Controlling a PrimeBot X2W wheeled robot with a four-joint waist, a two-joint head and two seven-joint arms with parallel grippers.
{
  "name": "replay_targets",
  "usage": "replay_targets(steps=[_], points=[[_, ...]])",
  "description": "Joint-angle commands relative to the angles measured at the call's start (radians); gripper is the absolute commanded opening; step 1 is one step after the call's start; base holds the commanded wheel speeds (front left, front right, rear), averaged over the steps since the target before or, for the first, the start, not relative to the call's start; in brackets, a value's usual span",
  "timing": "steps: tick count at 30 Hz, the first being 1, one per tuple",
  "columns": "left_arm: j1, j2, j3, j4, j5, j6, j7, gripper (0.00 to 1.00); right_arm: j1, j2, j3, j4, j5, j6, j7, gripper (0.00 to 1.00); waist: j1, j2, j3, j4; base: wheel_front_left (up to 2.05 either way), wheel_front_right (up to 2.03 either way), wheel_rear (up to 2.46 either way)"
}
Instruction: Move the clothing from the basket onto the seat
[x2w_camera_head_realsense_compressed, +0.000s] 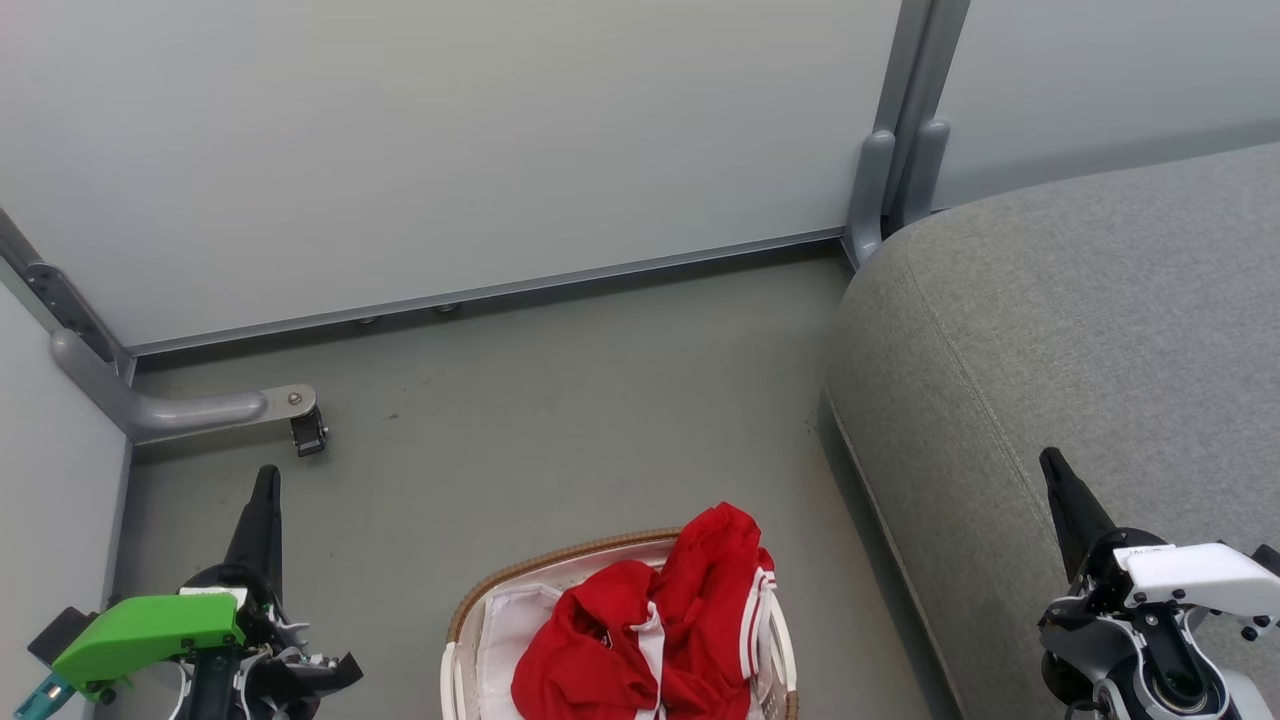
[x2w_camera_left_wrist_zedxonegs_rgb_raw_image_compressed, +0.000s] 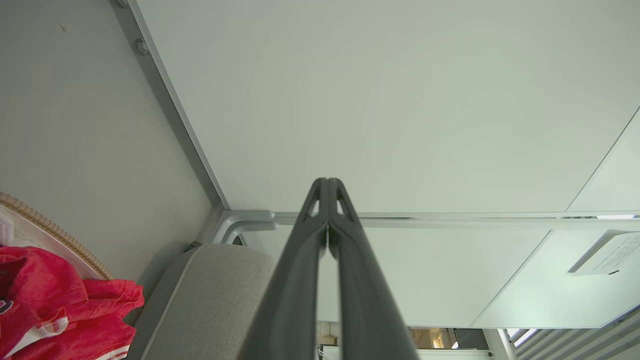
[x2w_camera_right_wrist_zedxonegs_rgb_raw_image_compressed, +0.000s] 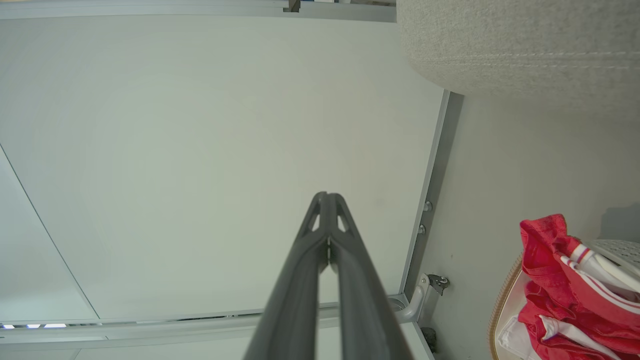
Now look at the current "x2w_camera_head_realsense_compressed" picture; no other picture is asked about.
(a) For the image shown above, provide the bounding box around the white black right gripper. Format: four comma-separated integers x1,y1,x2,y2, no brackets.
1038,446,1280,643

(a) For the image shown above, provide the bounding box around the dark metal hinge bracket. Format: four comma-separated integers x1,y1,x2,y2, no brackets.
24,261,119,367

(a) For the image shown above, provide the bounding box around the black caster wheel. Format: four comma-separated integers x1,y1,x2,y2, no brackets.
291,408,330,459

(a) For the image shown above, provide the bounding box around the grey partition corner post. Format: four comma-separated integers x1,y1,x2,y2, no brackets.
880,0,973,233

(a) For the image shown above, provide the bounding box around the grey upright foot tube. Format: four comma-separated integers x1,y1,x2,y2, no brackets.
845,129,898,269
900,118,951,229

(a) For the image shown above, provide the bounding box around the grey fabric sofa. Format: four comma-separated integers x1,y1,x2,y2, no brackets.
822,142,1280,720

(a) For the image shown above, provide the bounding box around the aluminium partition bottom rail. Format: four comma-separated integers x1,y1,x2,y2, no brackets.
128,227,849,358

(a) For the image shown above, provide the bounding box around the red and white shirt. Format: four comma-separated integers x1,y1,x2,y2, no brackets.
511,502,778,720

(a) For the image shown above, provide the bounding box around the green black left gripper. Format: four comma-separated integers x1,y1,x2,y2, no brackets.
12,465,303,720

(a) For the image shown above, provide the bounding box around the grey partition foot tube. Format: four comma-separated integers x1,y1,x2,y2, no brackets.
50,329,318,447

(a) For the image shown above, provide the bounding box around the white laundry basket brown rim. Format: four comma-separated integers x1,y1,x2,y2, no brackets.
440,527,801,720

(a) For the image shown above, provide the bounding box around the white basket liner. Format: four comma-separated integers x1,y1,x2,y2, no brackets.
475,583,566,720

